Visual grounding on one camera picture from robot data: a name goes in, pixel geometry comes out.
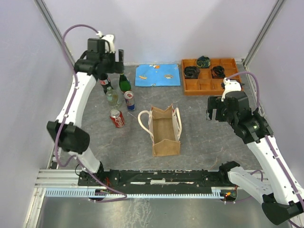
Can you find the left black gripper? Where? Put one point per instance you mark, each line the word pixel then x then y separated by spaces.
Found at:
pixel 118 67

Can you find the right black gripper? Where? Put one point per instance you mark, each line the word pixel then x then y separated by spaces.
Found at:
pixel 212 104

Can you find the glass cola bottle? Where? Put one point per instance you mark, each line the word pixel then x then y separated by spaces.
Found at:
pixel 105 82

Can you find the green glass bottle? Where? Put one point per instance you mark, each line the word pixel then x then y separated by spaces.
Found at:
pixel 124 84

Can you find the clear glass soda bottle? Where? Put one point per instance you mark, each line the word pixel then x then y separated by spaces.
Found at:
pixel 113 98

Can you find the watermelon print canvas bag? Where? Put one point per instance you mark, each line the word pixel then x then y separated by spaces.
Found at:
pixel 164 128

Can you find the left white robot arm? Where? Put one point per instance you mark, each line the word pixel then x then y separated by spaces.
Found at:
pixel 66 130

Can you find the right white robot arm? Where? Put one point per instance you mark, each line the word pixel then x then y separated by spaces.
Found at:
pixel 283 198

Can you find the orange compartment tray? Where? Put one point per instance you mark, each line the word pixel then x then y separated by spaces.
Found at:
pixel 206 83

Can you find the rolled black sock middle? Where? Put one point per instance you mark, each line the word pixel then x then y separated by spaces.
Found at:
pixel 218 72

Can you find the rolled black sock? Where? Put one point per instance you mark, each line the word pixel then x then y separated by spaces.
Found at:
pixel 218 72
pixel 191 72

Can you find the rolled black sock left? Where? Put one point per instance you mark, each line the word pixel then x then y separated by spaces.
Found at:
pixel 191 72

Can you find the blue silver energy drink can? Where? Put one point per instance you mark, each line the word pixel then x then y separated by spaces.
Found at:
pixel 129 99

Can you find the rolled dark sock top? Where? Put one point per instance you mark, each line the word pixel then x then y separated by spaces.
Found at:
pixel 203 62

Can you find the blue printed cloth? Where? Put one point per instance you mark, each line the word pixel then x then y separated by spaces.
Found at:
pixel 157 75

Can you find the red cola can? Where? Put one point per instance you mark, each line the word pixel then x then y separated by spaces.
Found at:
pixel 117 118

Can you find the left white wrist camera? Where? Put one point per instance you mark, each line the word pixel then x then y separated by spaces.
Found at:
pixel 109 41

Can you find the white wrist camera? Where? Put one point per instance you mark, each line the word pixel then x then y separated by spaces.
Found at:
pixel 230 86
pixel 109 41

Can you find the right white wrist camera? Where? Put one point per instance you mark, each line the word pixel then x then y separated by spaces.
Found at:
pixel 230 86

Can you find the right aluminium frame post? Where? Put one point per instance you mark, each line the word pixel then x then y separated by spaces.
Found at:
pixel 263 32

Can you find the aluminium frame post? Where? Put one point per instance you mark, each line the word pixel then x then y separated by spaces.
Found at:
pixel 263 32
pixel 56 32

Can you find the left aluminium frame post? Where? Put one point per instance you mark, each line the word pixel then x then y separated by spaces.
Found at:
pixel 56 32

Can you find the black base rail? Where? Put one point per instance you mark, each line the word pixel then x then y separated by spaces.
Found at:
pixel 158 181

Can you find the light blue cable duct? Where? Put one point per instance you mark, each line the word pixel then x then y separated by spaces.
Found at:
pixel 94 193

